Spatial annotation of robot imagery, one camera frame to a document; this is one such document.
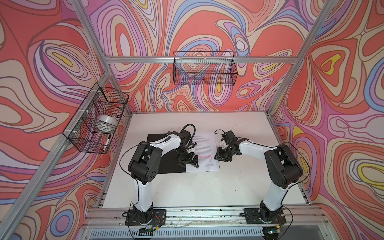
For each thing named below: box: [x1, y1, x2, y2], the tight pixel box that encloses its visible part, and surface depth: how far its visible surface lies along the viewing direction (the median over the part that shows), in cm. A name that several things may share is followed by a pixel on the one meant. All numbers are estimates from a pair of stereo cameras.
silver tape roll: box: [96, 114, 118, 127], surface depth 76 cm
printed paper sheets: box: [186, 132, 221, 172], surface depth 96 cm
